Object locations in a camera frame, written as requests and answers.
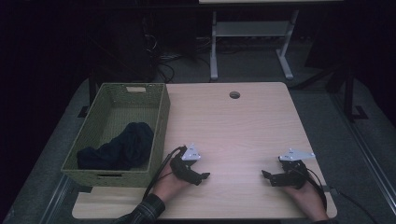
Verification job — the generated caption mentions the dark cabinet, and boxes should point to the dark cabinet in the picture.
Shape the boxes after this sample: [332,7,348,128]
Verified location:
[92,12,157,83]

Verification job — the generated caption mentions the black cable off table edge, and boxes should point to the black cable off table edge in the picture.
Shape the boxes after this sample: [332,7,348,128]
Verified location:
[330,186,379,224]

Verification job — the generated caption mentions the black stand with foot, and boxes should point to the black stand with foot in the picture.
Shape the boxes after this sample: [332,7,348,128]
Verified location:
[77,69,98,119]

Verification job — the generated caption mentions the person's left hand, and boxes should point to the person's left hand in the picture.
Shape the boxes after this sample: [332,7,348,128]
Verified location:
[152,161,191,203]

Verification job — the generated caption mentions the black metal stand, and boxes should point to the black metal stand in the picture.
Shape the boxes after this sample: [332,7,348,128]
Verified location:
[292,62,370,123]

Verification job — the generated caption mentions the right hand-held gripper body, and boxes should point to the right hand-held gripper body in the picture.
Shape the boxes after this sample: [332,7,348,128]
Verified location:
[274,147,316,189]

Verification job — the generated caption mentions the person's right hand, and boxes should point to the person's right hand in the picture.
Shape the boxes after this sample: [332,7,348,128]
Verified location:
[281,178,330,222]

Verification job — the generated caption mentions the green woven basket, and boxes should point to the green woven basket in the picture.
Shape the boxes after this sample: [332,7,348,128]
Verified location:
[61,82,171,189]

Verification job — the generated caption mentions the metal floor rail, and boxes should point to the metal floor rail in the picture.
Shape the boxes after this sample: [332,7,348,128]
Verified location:
[330,92,396,216]
[38,174,73,224]

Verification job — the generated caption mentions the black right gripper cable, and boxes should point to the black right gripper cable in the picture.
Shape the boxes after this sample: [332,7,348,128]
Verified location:
[298,167,329,213]

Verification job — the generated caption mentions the dark navy garment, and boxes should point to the dark navy garment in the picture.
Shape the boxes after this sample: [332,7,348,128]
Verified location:
[77,121,155,172]

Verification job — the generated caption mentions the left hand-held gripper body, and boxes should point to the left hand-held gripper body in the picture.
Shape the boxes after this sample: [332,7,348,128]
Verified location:
[169,143,204,182]

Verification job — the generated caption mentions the tangle of black cables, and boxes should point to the tangle of black cables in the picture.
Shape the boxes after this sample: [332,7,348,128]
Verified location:
[141,15,213,83]

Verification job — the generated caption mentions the white metal table frame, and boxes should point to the white metal table frame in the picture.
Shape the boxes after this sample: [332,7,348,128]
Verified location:
[198,0,344,81]

